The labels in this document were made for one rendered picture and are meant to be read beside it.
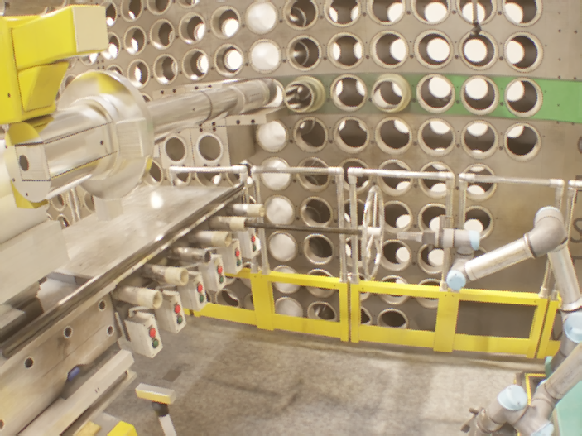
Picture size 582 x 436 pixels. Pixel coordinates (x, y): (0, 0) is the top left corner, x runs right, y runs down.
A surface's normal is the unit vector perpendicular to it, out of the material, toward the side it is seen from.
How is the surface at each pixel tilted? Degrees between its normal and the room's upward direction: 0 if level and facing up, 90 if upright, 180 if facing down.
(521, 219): 90
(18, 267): 90
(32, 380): 90
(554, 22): 90
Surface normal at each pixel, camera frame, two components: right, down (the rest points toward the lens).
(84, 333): 0.93, 0.06
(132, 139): -0.36, 0.37
